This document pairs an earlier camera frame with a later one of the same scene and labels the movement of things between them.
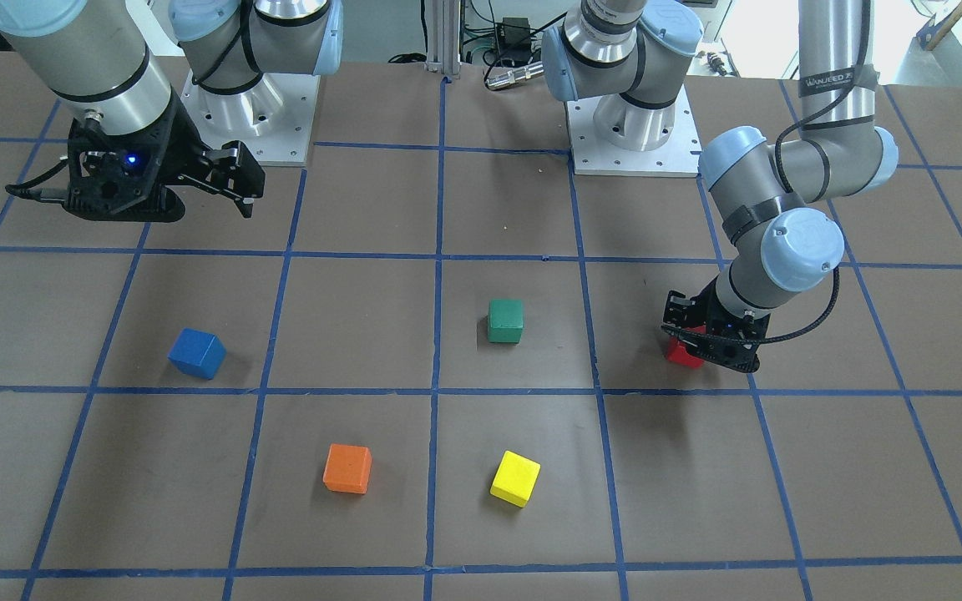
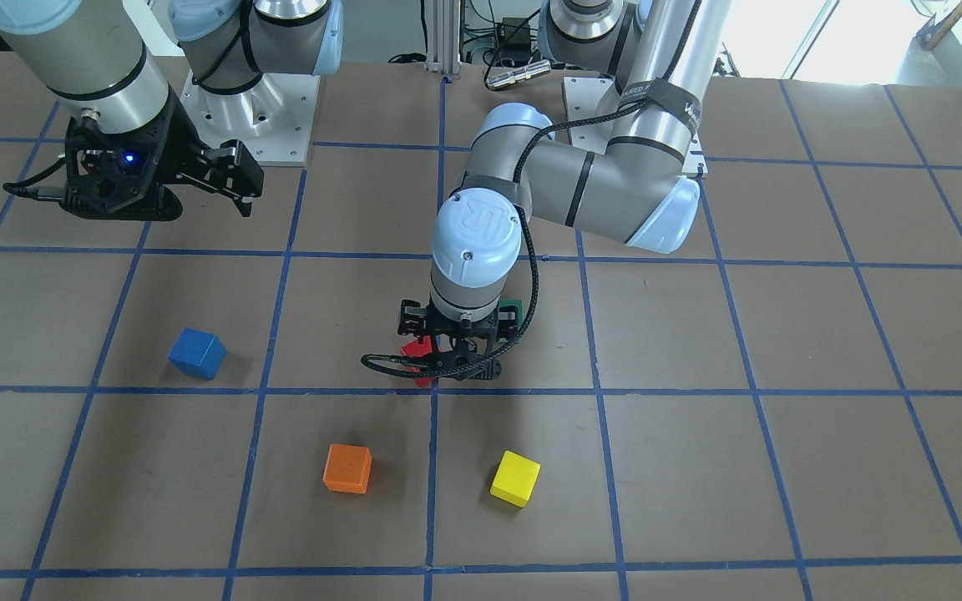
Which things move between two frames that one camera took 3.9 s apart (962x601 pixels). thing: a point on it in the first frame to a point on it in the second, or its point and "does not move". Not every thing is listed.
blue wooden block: x=198 y=353 does not move
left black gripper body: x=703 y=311 to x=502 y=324
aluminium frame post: x=443 y=22 does not move
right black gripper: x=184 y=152 does not move
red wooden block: x=676 y=353 to x=418 y=350
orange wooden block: x=348 y=468 does not move
